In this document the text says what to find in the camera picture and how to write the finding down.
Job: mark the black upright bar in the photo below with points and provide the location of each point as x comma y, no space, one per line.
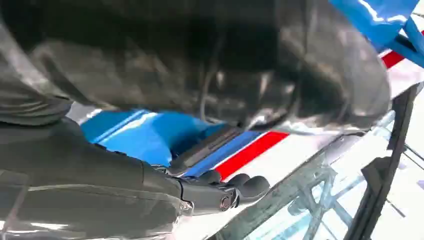
381,185

